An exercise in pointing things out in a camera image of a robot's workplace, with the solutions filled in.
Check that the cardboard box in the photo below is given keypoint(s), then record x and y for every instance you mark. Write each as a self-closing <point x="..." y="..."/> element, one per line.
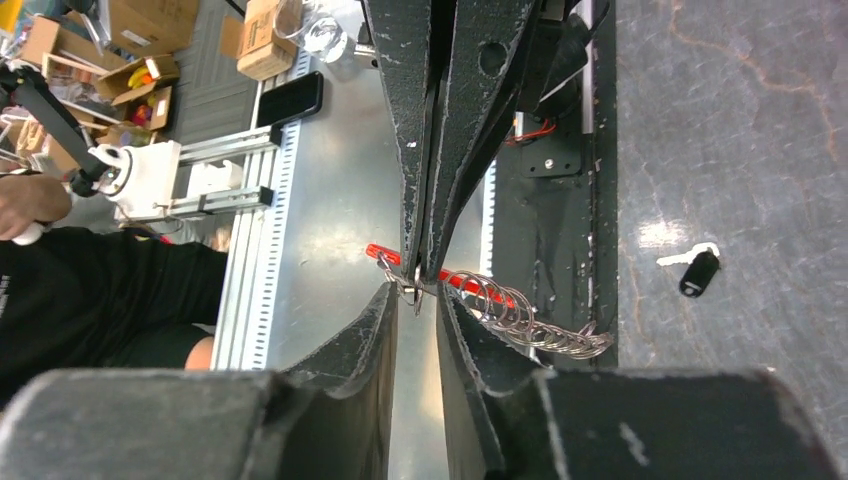
<point x="262" y="54"/>

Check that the person in black shirt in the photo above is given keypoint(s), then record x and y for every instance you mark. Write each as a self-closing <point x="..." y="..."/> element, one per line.
<point x="73" y="298"/>

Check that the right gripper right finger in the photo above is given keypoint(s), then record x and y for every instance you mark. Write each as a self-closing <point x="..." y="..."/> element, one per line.
<point x="506" y="417"/>

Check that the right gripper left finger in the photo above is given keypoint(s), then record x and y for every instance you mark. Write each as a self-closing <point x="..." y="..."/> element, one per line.
<point x="326" y="417"/>

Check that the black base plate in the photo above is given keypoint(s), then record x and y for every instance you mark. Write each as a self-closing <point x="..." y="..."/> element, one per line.
<point x="553" y="193"/>

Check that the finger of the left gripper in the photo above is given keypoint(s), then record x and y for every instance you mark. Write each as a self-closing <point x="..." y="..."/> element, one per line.
<point x="412" y="40"/>
<point x="485" y="37"/>

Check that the black smartphone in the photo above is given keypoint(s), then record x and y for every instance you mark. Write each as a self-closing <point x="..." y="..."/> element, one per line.
<point x="294" y="100"/>

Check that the slotted aluminium rail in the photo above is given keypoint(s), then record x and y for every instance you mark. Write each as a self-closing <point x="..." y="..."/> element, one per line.
<point x="243" y="333"/>

